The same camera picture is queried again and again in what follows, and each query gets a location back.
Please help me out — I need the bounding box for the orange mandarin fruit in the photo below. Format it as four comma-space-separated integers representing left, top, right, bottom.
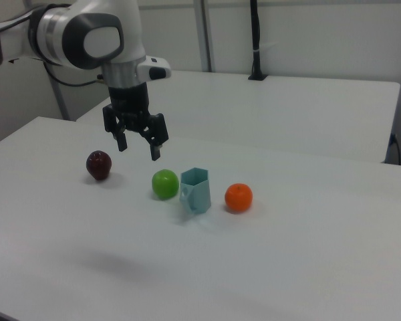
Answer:
224, 183, 254, 213

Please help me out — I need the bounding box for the black camera pole with base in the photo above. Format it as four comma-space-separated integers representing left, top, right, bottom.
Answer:
247, 0, 270, 82

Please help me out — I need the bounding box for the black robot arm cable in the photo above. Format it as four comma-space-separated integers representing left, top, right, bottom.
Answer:
41, 60, 104, 87

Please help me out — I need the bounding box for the dark cable by table edge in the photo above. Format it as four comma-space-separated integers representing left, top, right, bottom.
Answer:
388, 132, 401, 166

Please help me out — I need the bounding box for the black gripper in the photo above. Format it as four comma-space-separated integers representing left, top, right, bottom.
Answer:
102, 82, 170, 163

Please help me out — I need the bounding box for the light blue faceted mug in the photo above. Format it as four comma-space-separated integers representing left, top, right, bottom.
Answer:
178, 167, 212, 216

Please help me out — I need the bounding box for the dark red apple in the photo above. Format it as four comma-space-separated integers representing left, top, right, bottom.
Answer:
85, 150, 113, 182

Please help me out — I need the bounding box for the white adjoining table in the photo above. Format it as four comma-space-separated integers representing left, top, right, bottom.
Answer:
74, 69, 401, 165

